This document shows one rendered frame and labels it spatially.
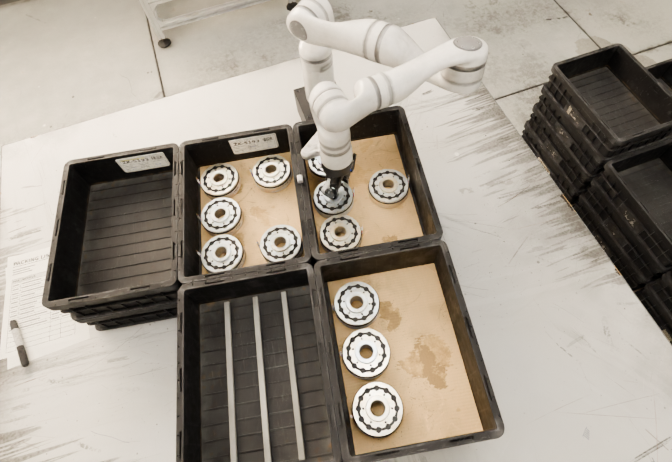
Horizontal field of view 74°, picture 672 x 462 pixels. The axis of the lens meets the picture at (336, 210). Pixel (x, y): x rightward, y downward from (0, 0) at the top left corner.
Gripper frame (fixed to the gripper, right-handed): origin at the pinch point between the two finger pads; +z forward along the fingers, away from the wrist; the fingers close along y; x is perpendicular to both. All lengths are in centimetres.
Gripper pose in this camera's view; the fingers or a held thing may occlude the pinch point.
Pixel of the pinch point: (339, 188)
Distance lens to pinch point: 116.1
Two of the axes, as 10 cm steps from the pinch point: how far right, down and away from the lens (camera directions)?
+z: 0.6, 4.8, 8.7
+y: 5.5, -7.5, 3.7
